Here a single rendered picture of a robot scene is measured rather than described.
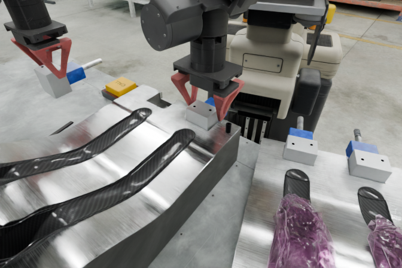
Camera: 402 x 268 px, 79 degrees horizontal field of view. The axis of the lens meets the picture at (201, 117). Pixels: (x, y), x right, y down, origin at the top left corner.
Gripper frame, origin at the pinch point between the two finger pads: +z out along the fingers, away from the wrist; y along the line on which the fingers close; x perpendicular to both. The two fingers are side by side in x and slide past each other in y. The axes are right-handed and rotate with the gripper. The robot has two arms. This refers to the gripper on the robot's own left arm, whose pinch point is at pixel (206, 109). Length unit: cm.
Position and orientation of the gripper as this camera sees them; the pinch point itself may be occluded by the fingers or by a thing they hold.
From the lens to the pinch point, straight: 46.0
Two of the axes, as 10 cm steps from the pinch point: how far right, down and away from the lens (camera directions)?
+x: 6.0, -4.9, 6.3
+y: 8.0, 3.8, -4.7
